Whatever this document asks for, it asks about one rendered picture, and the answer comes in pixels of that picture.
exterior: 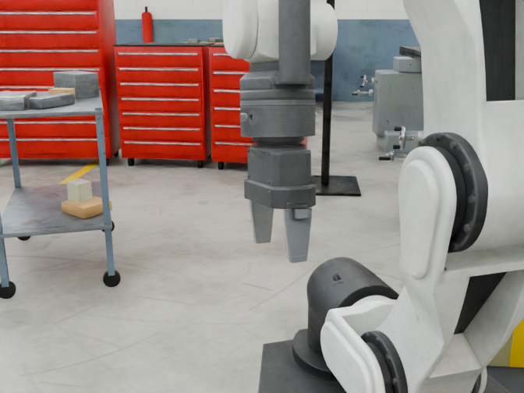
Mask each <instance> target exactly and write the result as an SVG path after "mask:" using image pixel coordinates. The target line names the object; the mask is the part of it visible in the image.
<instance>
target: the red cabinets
mask: <svg viewBox="0 0 524 393"><path fill-rule="evenodd" d="M250 64H251V63H249V62H247V61H245V60H244V59H242V58H232V57H231V56H230V55H229V54H228V52H227V51H226V50H225V45H224V44H215V43H140V42H133V43H127V44H116V32H115V10H114V0H0V91H4V90H10V91H36V92H38V91H48V90H49V89H53V88H55V84H54V76H53V73H54V72H65V71H83V72H91V73H98V83H99V88H100V90H101V99H102V104H103V110H104V114H103V125H104V145H105V155H106V165H107V166H108V163H109V161H108V159H109V158H111V157H112V156H113V155H114V156H118V155H119V150H120V149H121V150H122V158H128V165H129V166H133V165H134V158H151V159H181V160H197V167H198V168H202V167H203V160H206V159H207V158H211V154H212V161H218V169H221V170H222V169H223V168H224V162H238V163H248V156H247V149H248V148H250V145H251V144H257V143H254V141H252V140H251V137H244V136H241V129H240V83H239V80H240V79H241V78H242V77H243V76H244V75H245V74H246V73H249V72H250ZM13 121H14V127H15V134H16V146H17V153H18V158H99V156H98V146H97V127H96V118H95V115H79V116H59V117H40V118H20V119H13ZM0 158H12V157H11V150H10V144H9V132H8V126H7V119H0Z"/></svg>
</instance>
